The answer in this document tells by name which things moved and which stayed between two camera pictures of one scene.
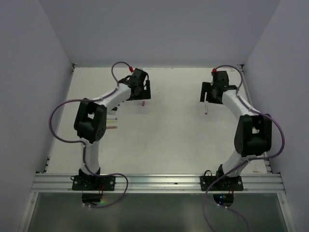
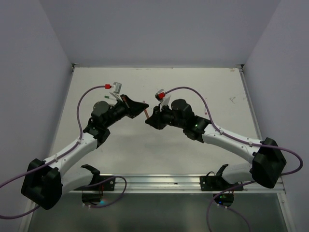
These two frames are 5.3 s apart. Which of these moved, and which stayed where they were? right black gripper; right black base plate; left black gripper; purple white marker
Moved: right black gripper; left black gripper
Stayed: purple white marker; right black base plate
